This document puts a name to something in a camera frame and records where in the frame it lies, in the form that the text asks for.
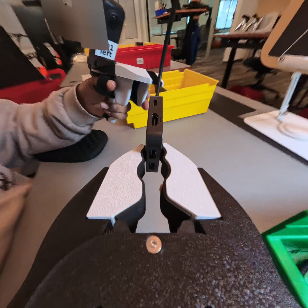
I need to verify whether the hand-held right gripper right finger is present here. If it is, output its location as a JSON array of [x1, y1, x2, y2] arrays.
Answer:
[[159, 143, 222, 220]]

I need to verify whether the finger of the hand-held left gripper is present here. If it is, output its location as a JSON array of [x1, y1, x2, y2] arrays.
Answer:
[[147, 71, 165, 89], [115, 62, 154, 85]]

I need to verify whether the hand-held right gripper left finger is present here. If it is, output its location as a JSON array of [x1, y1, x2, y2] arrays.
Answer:
[[86, 144, 146, 220]]

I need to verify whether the smooth black hub cable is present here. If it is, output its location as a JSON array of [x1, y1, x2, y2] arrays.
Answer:
[[155, 0, 181, 97]]

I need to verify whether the black plastic adapter hub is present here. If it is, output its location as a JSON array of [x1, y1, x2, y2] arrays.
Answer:
[[145, 96, 164, 173]]

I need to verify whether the green plastic bin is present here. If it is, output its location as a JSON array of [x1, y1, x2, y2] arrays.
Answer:
[[262, 210, 308, 308]]

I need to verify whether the person's left hand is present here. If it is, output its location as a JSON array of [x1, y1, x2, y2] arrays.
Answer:
[[76, 77, 151, 121]]

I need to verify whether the red plastic bin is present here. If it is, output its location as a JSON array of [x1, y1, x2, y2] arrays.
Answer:
[[115, 44, 174, 70]]

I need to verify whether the blue jacket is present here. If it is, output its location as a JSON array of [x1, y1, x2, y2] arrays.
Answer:
[[185, 20, 201, 65]]

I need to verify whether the white metal stand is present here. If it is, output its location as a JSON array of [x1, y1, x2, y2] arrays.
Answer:
[[244, 29, 308, 162]]

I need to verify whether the black office chair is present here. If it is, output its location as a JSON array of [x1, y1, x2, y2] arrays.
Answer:
[[243, 56, 275, 90]]

